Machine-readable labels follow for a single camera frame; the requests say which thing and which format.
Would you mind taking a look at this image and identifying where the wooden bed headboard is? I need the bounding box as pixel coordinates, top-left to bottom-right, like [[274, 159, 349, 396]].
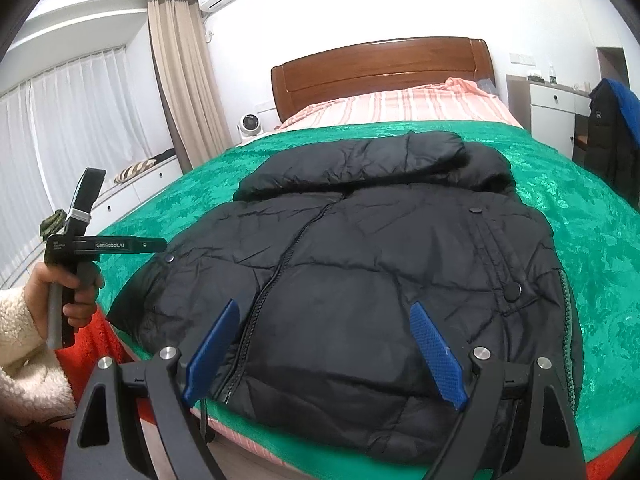
[[271, 37, 496, 124]]

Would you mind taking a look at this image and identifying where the person's left hand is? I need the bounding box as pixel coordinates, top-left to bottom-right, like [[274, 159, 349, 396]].
[[27, 263, 105, 334]]

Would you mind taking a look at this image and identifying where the black puffer jacket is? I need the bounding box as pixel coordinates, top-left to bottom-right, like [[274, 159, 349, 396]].
[[106, 130, 585, 467]]

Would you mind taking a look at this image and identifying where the person's left forearm fleece sleeve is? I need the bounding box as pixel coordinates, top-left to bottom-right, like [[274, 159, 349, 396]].
[[0, 287, 77, 430]]

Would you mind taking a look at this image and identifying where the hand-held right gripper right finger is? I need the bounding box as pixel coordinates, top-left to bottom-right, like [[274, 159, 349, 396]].
[[408, 302, 587, 480]]

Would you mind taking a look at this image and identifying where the striped cushion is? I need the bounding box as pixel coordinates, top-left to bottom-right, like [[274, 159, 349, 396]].
[[114, 157, 159, 184]]

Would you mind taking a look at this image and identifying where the white round fan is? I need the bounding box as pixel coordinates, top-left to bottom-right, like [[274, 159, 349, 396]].
[[236, 112, 265, 140]]

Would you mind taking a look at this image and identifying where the blue cloth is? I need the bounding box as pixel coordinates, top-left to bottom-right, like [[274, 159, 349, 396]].
[[604, 78, 640, 128]]

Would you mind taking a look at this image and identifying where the dark hanging jacket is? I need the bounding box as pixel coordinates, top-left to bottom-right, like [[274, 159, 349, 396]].
[[584, 78, 640, 202]]

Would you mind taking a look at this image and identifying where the white dresser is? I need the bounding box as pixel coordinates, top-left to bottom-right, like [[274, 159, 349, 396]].
[[506, 74, 594, 157]]

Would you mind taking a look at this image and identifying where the green patterned blanket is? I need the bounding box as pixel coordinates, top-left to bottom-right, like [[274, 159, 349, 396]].
[[94, 120, 640, 465]]

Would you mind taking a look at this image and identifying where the red cloth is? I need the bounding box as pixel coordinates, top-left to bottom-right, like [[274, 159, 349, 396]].
[[54, 305, 152, 480]]

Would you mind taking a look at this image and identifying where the white window seat cabinet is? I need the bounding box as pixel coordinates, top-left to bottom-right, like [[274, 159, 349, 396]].
[[89, 152, 184, 242]]

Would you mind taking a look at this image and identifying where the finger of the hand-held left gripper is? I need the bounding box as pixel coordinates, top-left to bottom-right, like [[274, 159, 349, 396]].
[[135, 236, 169, 255]]

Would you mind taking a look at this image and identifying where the white sheer curtain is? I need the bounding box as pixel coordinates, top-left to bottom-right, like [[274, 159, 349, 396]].
[[0, 42, 177, 287]]

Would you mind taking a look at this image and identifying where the green patterned cloth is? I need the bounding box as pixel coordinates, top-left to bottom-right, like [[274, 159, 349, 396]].
[[40, 208, 69, 237]]

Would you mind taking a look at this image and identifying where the beige curtain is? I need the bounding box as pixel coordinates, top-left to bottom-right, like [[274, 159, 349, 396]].
[[147, 0, 234, 174]]

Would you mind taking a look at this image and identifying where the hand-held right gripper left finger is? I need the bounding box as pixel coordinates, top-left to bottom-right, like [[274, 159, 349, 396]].
[[62, 299, 241, 480]]

